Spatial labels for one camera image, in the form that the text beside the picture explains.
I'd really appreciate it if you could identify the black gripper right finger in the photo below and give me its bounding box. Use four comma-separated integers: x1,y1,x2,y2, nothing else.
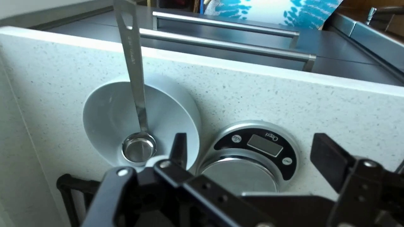
310,133,404,227

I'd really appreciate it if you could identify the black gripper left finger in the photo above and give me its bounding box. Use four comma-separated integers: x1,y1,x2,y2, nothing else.
81,133,276,227

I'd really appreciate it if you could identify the grey bowl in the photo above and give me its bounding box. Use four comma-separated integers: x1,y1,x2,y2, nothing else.
83,80,202,172

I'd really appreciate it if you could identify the steel serve spoon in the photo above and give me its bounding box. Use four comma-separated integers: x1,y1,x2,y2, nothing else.
113,0,158,164

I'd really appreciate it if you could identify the blue white patterned towel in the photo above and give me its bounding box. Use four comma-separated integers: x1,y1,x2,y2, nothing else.
204,0,345,31

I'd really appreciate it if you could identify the silver drawer bar handle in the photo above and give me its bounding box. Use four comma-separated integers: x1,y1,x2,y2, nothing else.
138,28,317,72
152,10,301,39

